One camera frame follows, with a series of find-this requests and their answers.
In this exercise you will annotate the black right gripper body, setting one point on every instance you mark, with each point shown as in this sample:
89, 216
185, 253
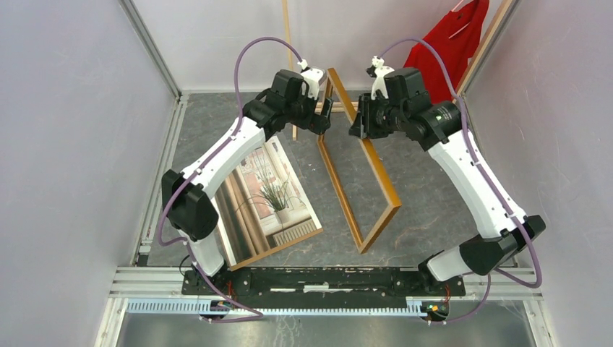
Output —
379, 117

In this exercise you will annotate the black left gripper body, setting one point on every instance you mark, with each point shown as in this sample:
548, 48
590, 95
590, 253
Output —
302, 114

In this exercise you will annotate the wooden picture frame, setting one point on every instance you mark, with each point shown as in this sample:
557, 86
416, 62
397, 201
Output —
334, 86

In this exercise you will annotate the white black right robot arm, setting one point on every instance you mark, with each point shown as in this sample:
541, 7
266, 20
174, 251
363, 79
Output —
399, 102

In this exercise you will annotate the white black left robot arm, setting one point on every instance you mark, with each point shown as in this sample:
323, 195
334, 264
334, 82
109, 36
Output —
187, 194

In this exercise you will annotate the red t-shirt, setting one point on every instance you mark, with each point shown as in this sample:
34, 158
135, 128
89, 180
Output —
455, 53

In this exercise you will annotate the white clothes hanger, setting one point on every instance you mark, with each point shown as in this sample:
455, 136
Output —
461, 24

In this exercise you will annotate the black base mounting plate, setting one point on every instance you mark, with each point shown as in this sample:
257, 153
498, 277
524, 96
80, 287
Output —
331, 287

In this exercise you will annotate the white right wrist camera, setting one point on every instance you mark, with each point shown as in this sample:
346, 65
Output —
378, 70

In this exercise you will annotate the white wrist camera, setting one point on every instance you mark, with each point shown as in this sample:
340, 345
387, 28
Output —
378, 70
312, 77

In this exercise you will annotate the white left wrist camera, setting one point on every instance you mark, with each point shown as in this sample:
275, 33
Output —
312, 77

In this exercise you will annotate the aluminium rail frame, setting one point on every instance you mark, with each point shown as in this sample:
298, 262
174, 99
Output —
496, 311

